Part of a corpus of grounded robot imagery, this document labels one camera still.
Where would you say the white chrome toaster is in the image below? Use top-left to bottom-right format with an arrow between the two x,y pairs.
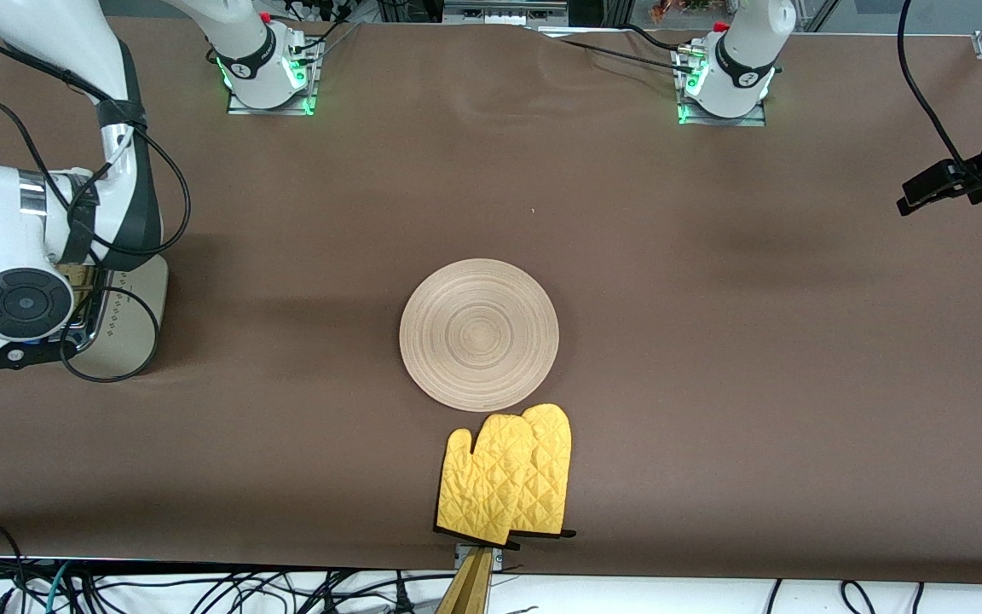
56,252 -> 170,380

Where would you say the brown table cover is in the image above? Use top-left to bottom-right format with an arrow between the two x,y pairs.
0,15 -> 982,586

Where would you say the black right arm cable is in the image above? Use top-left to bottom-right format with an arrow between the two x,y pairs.
0,43 -> 194,385

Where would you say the round wooden plate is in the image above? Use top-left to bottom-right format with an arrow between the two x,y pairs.
399,258 -> 560,413

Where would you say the small metal bracket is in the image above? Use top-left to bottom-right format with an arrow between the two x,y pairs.
454,544 -> 505,574

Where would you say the colourful background object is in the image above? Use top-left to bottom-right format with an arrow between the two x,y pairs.
649,0 -> 735,22

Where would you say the wooden stick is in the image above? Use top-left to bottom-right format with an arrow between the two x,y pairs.
434,548 -> 494,614

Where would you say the long black cable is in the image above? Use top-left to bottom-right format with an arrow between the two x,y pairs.
542,37 -> 701,78

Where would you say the short black cable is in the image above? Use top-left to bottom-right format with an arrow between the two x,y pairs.
619,23 -> 701,54

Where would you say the yellow quilted oven mitt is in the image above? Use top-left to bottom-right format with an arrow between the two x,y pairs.
434,414 -> 537,547
508,403 -> 578,540

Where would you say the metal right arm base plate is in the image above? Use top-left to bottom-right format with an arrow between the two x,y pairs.
227,38 -> 320,116

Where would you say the teal cable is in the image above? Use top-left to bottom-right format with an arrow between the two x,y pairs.
46,561 -> 74,614

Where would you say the aluminium frame rail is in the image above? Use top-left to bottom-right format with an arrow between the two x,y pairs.
442,0 -> 570,26

